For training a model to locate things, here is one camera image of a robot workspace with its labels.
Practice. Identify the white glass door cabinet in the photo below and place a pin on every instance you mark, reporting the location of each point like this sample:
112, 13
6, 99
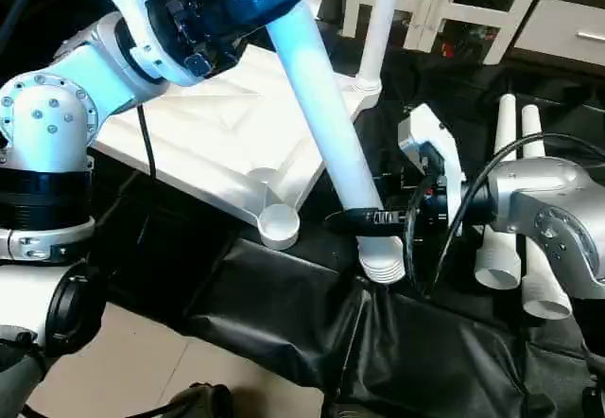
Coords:
454, 2

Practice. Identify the white plastic table top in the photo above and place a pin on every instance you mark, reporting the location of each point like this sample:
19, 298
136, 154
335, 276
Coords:
217, 134

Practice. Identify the grey left robot foot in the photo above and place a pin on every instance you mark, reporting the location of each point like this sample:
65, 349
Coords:
194, 404

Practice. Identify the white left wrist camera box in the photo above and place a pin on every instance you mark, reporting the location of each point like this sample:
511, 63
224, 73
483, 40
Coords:
146, 30

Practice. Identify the white plastic table leg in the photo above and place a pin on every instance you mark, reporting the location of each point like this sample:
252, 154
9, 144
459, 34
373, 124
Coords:
501, 238
544, 286
331, 125
383, 21

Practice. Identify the black mat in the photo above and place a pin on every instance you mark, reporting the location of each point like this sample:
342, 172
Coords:
312, 342

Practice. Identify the white drawer unit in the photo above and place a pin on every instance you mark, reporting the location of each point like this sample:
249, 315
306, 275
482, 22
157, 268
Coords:
567, 32

